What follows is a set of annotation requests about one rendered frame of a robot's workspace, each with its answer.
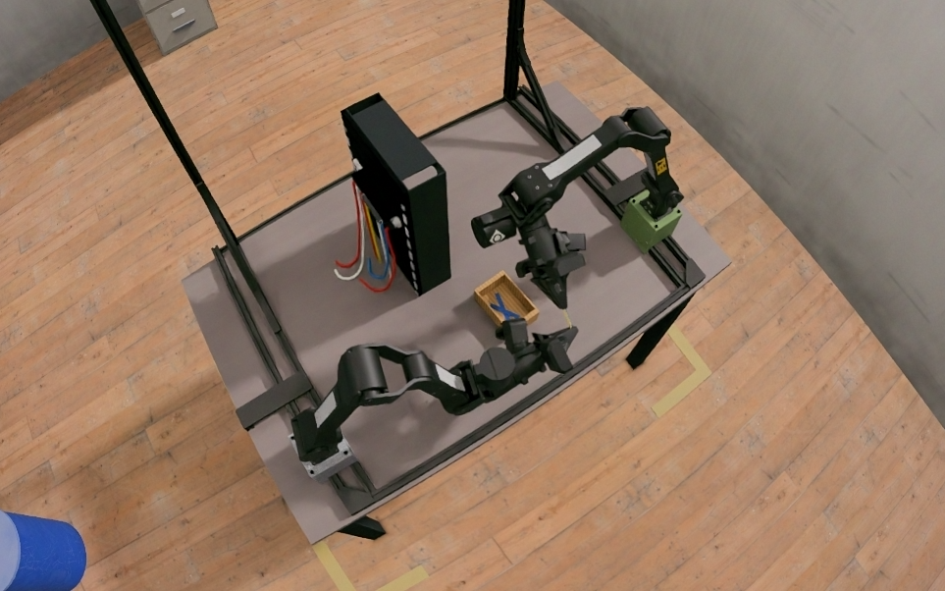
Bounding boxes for black rack frame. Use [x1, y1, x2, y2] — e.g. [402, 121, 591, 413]
[344, 92, 451, 294]

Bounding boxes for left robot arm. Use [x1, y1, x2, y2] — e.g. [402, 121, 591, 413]
[471, 106, 684, 254]

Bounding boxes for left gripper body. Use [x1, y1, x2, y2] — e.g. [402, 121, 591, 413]
[515, 224, 586, 278]

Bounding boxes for tan open box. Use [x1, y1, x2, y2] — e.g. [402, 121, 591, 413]
[474, 271, 540, 327]

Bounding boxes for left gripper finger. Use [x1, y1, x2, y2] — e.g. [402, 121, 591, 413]
[540, 272, 570, 309]
[530, 274, 561, 309]

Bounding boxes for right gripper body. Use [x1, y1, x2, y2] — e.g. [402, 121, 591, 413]
[512, 337, 573, 386]

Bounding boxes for blue flat strip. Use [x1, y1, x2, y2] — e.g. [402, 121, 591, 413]
[495, 294, 510, 320]
[490, 303, 520, 318]

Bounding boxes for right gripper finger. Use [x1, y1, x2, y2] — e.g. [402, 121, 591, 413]
[542, 326, 578, 352]
[532, 327, 570, 341]

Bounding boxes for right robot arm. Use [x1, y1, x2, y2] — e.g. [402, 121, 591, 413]
[290, 318, 536, 466]

